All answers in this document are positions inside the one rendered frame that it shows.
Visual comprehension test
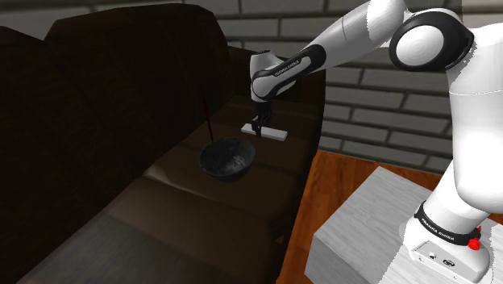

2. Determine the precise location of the white flat remote control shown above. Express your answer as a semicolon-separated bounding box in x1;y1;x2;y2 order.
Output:
240;123;289;142

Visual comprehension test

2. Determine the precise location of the thin dark red stick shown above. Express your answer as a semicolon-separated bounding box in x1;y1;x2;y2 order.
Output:
200;89;214;143

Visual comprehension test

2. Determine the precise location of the dark grey bowl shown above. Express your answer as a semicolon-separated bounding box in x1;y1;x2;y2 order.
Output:
197;136;257;184

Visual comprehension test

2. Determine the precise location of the dark brown sofa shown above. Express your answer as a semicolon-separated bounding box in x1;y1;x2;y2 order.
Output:
0;2;327;284

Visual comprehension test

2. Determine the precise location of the grey robot stand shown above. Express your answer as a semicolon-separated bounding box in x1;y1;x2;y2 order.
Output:
304;165;503;284

